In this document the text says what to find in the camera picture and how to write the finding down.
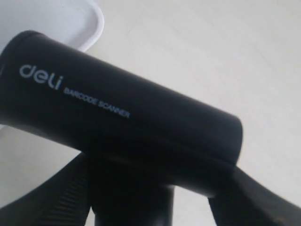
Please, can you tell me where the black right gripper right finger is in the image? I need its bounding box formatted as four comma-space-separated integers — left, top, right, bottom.
208, 167, 301, 226

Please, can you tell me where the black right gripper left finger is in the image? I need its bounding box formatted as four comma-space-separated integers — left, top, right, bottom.
0, 154, 90, 226

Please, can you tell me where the black handheld barcode scanner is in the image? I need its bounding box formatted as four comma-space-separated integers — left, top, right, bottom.
0, 31, 243, 226

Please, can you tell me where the white plastic tray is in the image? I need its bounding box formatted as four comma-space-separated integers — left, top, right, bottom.
0, 0, 105, 133

